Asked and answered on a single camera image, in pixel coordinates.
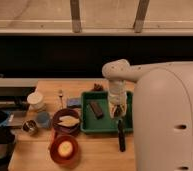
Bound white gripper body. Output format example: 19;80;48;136
108;81;127;106

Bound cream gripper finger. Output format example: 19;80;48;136
109;105;116;118
120;105;127;117

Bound green plastic tray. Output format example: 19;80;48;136
80;90;134;135

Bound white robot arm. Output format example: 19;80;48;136
102;59;193;171

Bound dark brown block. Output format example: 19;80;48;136
89;101;104;119

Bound brown grape bunch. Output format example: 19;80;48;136
92;84;104;91

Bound blue sponge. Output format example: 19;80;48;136
67;98;81;108

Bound dark purple plate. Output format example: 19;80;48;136
52;108;80;135

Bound pale food slices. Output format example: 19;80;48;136
59;116;80;127

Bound metal fork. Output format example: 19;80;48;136
58;90;63;109

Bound yellow round food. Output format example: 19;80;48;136
58;141;73;158

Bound blue plastic cup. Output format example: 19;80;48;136
36;111;51;129

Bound red bowl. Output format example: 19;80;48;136
50;135;79;167

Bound white cup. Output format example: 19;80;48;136
27;92;45;111

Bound small metal cup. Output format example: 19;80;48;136
22;120;38;135

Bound blue cloth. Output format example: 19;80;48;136
0;113;14;126

